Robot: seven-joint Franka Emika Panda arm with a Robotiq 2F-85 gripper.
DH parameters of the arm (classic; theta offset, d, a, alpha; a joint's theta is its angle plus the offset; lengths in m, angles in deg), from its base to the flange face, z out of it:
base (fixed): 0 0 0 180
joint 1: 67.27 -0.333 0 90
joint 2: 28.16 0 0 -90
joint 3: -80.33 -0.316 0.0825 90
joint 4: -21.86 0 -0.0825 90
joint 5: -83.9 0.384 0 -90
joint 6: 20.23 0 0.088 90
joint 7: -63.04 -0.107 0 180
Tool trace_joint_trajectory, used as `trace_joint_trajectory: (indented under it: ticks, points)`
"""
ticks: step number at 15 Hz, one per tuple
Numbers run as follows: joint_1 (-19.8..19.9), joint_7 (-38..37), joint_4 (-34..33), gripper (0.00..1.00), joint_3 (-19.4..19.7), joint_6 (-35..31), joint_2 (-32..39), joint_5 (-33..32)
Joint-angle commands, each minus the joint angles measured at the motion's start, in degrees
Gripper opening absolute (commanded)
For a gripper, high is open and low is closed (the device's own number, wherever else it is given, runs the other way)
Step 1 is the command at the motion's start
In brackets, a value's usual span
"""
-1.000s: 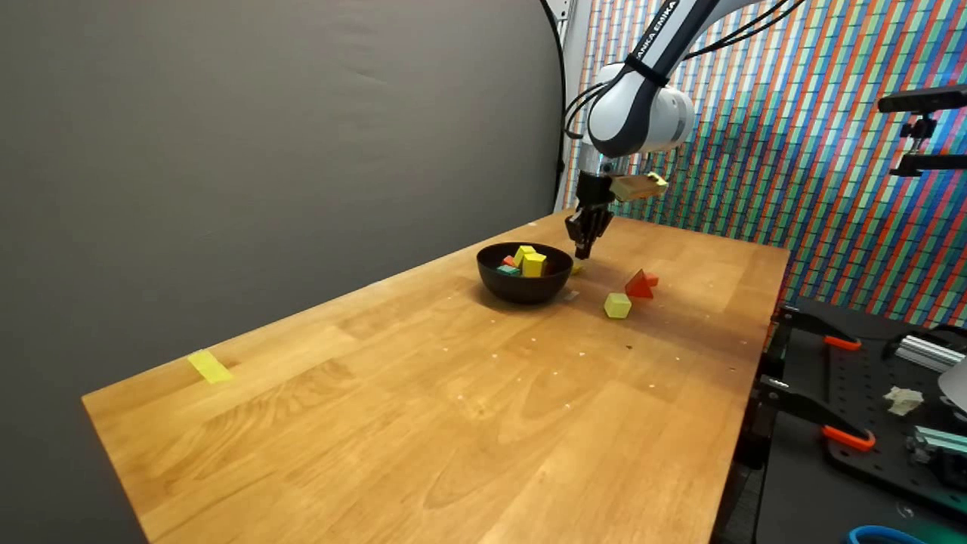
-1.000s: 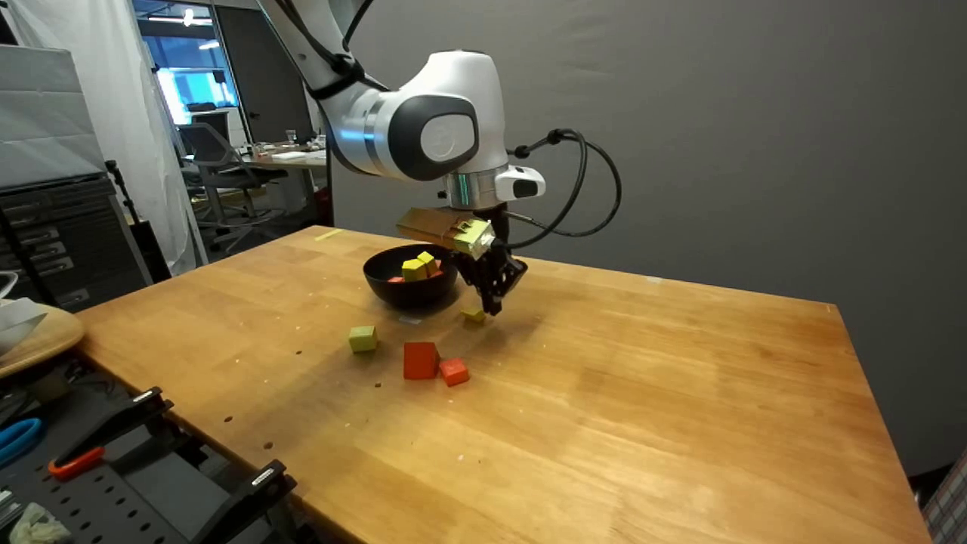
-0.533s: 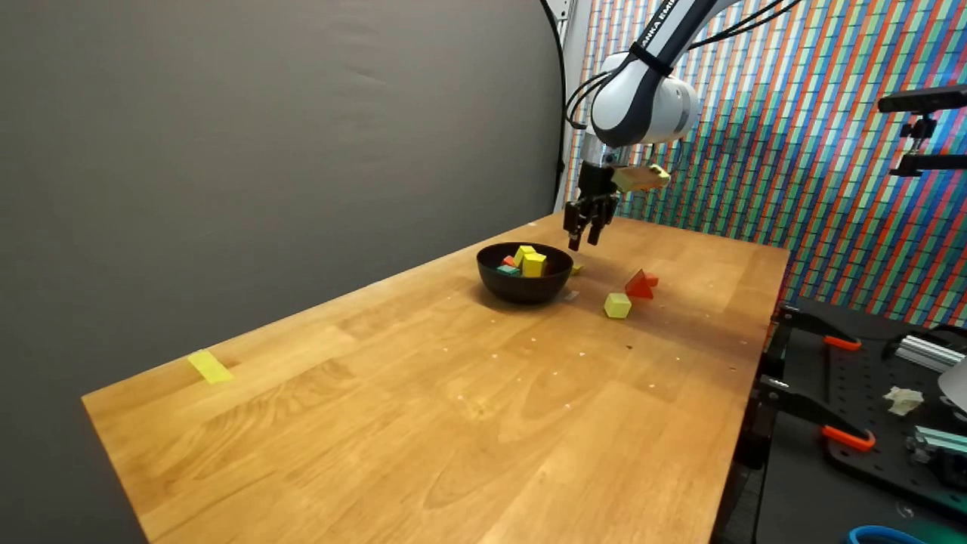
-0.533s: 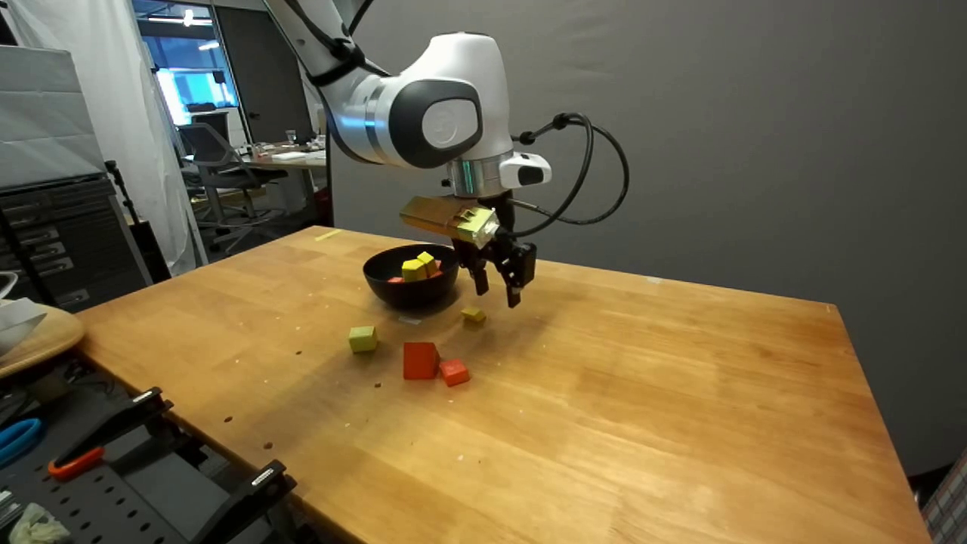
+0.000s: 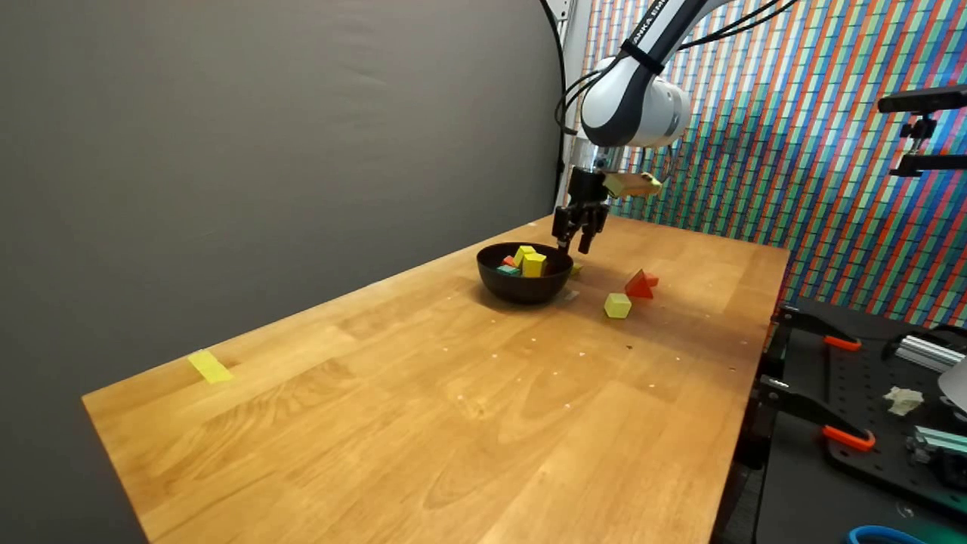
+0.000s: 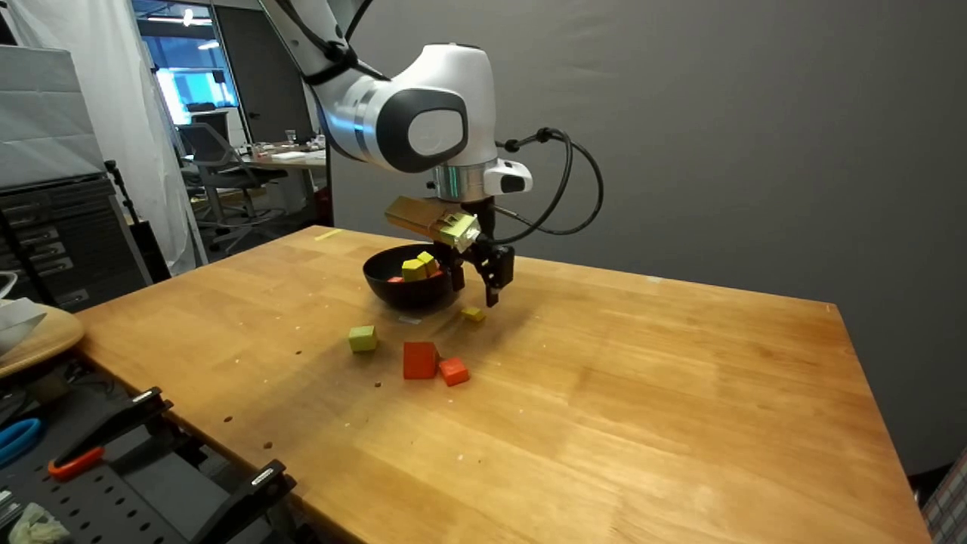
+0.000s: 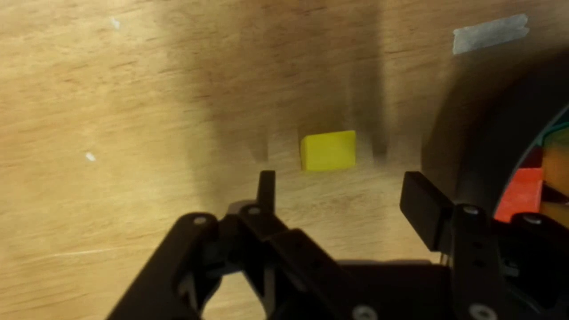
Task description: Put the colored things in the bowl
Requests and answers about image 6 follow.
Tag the tan wrist camera box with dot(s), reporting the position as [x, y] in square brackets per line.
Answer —
[417, 214]

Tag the grey fabric backdrop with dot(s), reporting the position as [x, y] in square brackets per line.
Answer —
[706, 132]

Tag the yellow rectangular block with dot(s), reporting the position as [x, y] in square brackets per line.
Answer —
[427, 257]

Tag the large red wedge block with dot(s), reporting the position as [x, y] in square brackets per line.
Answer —
[417, 361]

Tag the black pegboard cart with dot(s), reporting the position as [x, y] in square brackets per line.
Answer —
[151, 483]

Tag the black bowl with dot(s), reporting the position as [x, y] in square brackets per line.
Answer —
[411, 295]

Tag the small orange block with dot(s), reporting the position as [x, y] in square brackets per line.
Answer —
[456, 373]

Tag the light grey panel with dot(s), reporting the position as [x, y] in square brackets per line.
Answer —
[46, 115]

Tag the blue lit monitor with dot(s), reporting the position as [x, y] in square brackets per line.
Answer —
[198, 89]

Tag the yellow-green cube block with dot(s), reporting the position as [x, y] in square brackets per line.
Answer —
[363, 338]

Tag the black equipment case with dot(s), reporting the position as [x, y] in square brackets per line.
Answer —
[62, 242]

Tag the orange-red cube block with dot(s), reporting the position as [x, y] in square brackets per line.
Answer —
[438, 271]

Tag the background desk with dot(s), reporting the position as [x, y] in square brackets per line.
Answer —
[283, 159]

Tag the dark office chair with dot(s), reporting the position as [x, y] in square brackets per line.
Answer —
[210, 149]

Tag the crumpled white rag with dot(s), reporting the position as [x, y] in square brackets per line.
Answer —
[34, 527]

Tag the black stand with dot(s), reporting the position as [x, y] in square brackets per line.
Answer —
[149, 249]

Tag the yellow pentagon block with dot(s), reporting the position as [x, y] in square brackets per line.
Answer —
[411, 271]

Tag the round wooden board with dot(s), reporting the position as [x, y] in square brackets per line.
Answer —
[53, 338]

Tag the white cloth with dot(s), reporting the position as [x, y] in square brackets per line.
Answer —
[18, 320]

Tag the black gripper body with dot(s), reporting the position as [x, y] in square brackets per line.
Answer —
[488, 236]

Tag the white fabric panel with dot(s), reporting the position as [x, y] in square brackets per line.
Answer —
[131, 120]

